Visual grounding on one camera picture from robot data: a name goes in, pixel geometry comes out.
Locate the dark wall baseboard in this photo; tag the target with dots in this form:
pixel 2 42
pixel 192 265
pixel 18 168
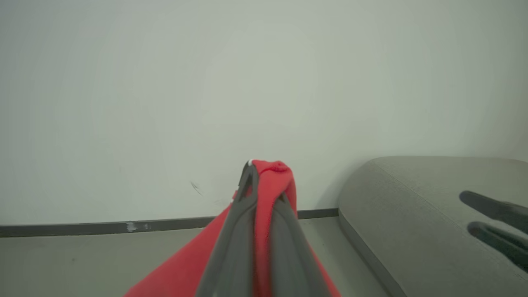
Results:
pixel 82 228

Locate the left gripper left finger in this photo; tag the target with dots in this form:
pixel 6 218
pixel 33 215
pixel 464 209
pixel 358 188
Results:
pixel 235 247

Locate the red basketball jersey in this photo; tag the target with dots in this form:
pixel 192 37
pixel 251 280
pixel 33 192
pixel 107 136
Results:
pixel 272 177

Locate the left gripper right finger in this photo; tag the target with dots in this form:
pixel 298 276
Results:
pixel 288 255

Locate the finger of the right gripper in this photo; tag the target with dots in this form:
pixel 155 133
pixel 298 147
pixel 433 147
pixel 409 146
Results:
pixel 503 243
pixel 503 212

